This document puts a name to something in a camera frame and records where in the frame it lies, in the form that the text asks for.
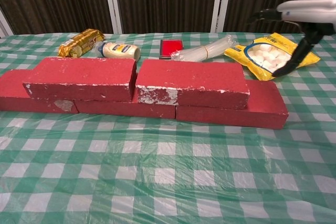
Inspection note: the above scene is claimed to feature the red brick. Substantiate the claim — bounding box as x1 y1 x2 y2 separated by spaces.
175 79 289 130
135 59 250 110
23 57 138 102
0 69 79 114
75 71 177 119

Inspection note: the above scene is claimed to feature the white mayonnaise bottle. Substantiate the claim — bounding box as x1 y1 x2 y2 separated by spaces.
94 41 141 59

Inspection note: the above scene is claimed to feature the gold biscuit pack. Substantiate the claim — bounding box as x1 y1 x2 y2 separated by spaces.
57 28 106 59

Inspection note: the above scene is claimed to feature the green white checked tablecloth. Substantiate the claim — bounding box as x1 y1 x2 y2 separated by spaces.
0 31 336 224

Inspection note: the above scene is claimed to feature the bundle of clear wrapped straws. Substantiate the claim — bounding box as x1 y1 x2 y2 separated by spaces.
170 34 236 63

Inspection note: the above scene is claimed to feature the red ink pad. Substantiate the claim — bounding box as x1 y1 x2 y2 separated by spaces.
159 39 183 60

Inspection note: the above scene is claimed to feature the yellow marshmallow bag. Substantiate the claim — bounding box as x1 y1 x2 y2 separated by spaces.
224 32 321 82

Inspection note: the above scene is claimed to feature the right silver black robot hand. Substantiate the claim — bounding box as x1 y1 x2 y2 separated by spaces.
246 0 336 78

